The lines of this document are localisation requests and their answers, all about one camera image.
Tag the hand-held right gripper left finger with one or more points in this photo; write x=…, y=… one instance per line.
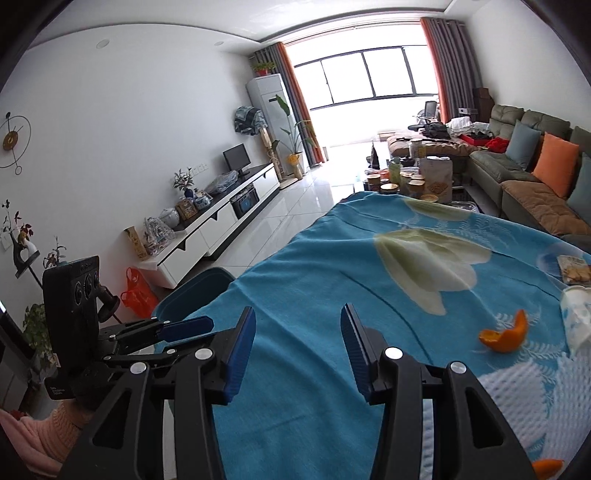
x=240, y=357

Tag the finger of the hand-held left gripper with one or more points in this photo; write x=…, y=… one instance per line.
x=152, y=354
x=184, y=328

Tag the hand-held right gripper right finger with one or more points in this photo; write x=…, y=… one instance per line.
x=355, y=353

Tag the blue plastic trash bin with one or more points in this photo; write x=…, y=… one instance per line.
x=194, y=288

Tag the orange peel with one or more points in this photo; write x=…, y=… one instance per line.
x=508, y=339
x=548, y=468

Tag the person's left forearm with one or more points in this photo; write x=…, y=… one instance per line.
x=41, y=431

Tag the green leafy houseplant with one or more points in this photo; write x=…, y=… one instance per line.
x=39, y=332

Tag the orange plastic bag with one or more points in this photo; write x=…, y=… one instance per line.
x=138, y=295

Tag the red-leaf plant in white vase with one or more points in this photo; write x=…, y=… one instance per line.
x=21, y=235

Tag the yellow printed box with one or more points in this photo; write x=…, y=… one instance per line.
x=136, y=242

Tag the clear glass ornament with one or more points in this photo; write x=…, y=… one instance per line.
x=158, y=233

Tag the blue printed blanket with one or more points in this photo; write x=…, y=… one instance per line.
x=323, y=258

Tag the white porcelain teapot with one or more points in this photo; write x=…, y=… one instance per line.
x=169, y=218

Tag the white TV cabinet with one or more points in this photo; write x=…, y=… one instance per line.
x=217, y=221

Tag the blue and white porcelain jar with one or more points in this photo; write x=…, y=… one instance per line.
x=203, y=201

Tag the vase with flowers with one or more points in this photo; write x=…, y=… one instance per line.
x=183, y=182

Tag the clear plastic bag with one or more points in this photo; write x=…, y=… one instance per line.
x=221, y=183

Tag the jar with gold lid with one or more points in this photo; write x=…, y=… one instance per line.
x=374, y=182
x=418, y=189
x=389, y=188

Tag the black monitor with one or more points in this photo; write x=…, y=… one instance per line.
x=236, y=158

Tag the green packet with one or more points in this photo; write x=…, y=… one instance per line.
x=395, y=170

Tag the dark cone ornament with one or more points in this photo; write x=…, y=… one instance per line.
x=375, y=159

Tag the coffee table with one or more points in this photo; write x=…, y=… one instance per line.
x=464, y=184

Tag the cloth-covered standing fan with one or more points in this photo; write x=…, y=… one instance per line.
x=249, y=121

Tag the tall leafy potted plant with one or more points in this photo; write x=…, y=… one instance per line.
x=295, y=138

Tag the green sectional sofa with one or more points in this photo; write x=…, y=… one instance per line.
x=521, y=194

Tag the white standing air conditioner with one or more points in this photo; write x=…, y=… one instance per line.
x=270, y=110

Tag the clear biscuit packet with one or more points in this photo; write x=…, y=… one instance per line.
x=575, y=270

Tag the black bag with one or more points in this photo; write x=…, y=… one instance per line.
x=436, y=130

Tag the black office chair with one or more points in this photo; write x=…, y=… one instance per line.
x=427, y=115

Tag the grey and orange curtain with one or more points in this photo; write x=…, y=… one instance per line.
x=450, y=69
x=295, y=106

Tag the white clothes pile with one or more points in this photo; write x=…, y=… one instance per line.
x=459, y=124

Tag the red cloth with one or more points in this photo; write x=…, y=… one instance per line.
x=497, y=145

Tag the grey projector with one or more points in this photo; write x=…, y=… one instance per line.
x=466, y=111

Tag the blue-grey cushion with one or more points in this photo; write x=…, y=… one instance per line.
x=582, y=184
x=524, y=145

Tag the small potted plant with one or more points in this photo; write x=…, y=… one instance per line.
x=264, y=68

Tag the orange cushion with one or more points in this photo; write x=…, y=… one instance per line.
x=556, y=164

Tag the large window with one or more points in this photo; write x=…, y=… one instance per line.
x=369, y=74

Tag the picture frame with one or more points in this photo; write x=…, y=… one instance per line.
x=187, y=210

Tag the white wall socket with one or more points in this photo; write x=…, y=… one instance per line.
x=199, y=168

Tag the round wall clock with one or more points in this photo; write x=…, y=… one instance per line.
x=11, y=141

